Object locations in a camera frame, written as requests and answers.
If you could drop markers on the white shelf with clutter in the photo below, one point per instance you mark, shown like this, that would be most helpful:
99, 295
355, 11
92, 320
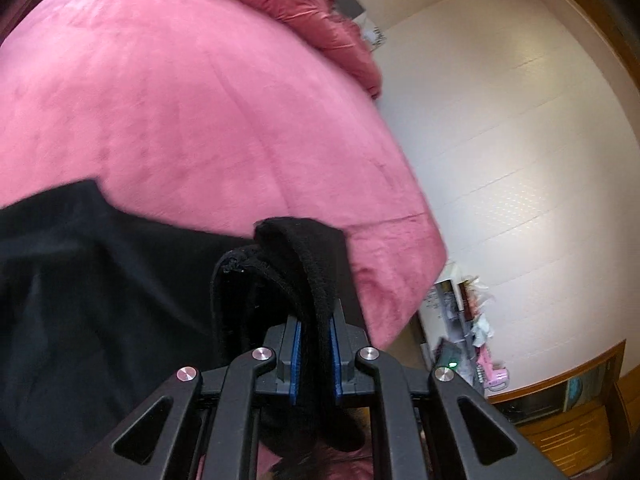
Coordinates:
450, 305

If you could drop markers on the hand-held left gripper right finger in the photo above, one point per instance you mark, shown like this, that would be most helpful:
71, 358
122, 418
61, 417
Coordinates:
336, 360

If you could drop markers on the pink quilt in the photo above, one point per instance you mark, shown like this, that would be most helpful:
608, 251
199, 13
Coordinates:
300, 5

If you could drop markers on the dark device with green light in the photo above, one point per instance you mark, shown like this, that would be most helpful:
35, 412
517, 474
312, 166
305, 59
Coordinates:
452, 357

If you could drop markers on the black white patterned cloth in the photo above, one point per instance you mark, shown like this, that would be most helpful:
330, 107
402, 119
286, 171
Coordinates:
374, 35

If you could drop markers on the black pants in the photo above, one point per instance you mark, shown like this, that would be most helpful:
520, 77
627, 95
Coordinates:
100, 285

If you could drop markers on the wooden door frame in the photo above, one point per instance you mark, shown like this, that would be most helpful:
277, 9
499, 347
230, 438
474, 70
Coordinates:
595, 5

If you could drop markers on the grey headboard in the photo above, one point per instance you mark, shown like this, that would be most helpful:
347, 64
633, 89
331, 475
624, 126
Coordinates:
347, 0

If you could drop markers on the pink bed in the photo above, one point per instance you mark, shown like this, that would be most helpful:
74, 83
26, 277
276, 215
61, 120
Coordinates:
175, 110

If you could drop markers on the wooden cabinet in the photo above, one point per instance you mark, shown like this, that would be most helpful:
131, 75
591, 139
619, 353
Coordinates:
565, 415

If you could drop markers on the pink toy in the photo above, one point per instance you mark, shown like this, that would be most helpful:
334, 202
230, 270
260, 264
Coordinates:
492, 375

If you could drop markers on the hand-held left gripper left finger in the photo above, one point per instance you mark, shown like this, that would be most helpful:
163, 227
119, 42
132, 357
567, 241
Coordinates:
295, 360

